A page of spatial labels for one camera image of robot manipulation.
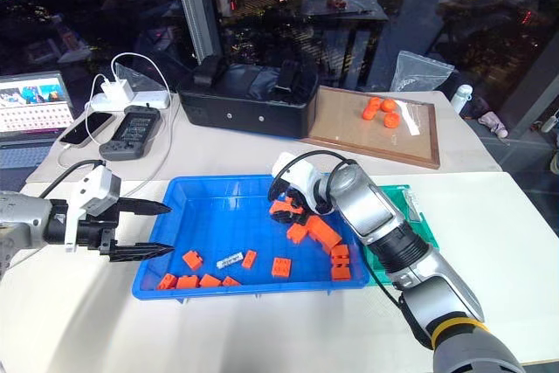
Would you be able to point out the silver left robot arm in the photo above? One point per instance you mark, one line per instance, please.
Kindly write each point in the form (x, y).
(22, 218)

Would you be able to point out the green plastic bin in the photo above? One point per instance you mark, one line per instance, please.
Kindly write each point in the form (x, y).
(395, 207)

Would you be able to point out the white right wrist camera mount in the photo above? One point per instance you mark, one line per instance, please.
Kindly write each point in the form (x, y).
(301, 176)

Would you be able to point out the wooden framed cork tray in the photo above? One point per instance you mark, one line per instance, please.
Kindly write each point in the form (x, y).
(358, 137)

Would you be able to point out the white power strip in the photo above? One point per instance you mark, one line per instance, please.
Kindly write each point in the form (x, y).
(148, 100)

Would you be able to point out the large orange block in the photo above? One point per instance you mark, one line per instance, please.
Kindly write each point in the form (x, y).
(324, 233)

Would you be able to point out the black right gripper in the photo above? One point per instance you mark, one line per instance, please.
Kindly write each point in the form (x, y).
(296, 198)

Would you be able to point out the blue plastic bin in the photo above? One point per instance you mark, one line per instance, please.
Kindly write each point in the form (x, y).
(218, 224)

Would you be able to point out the black carrying case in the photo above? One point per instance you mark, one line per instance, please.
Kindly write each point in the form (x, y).
(244, 102)

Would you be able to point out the smartphone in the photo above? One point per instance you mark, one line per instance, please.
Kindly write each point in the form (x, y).
(87, 127)

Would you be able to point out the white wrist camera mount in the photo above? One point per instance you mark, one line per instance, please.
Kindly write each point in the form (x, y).
(301, 176)
(99, 187)

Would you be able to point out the white charger plug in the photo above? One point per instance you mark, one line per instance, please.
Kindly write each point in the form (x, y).
(117, 89)

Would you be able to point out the pink cloth item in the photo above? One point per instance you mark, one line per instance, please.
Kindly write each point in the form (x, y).
(493, 123)

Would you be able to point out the open laptop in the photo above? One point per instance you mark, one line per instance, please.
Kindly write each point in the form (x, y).
(30, 106)

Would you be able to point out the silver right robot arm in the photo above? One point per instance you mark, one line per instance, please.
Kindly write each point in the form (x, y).
(380, 216)

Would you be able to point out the small clear plastic bag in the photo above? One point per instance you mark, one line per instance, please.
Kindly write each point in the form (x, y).
(412, 205)

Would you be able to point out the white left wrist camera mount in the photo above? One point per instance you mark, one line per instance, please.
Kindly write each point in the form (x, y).
(99, 187)

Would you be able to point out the clear zip plastic bag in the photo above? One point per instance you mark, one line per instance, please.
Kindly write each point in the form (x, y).
(419, 69)

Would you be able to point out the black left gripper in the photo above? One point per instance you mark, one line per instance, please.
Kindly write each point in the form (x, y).
(98, 233)

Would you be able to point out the grey handheld controller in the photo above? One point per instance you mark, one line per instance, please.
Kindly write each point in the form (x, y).
(131, 133)

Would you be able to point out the white bottle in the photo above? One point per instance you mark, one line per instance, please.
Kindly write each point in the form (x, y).
(460, 98)

